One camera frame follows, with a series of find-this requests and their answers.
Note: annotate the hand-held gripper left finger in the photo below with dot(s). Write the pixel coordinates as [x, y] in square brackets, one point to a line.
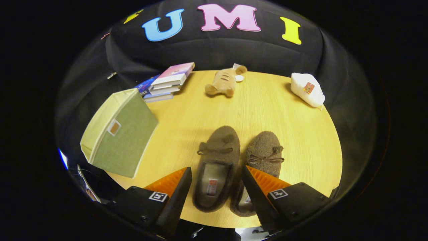
[175, 204]

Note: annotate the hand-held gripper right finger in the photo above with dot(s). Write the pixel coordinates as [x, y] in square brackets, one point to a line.
[259, 204]

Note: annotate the brown fuzzy shoe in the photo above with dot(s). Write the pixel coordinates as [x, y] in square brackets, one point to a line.
[264, 147]
[217, 160]

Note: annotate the green fabric storage box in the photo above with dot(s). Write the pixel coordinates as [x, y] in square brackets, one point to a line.
[125, 140]

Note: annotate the lit blue screen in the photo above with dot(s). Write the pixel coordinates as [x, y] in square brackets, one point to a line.
[87, 185]

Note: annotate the pale blue cover book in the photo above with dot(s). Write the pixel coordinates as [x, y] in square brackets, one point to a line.
[158, 97]

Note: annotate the white cover book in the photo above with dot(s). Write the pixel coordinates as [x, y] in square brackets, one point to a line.
[165, 89]

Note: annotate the white plush pouch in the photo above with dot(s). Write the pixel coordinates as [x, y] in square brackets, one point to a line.
[307, 90]

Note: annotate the tan striped plush toy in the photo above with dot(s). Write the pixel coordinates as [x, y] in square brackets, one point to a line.
[222, 82]

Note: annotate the pink cover book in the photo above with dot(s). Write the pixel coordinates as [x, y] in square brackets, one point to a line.
[175, 72]

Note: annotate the small white clip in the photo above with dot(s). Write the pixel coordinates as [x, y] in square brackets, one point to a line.
[111, 75]

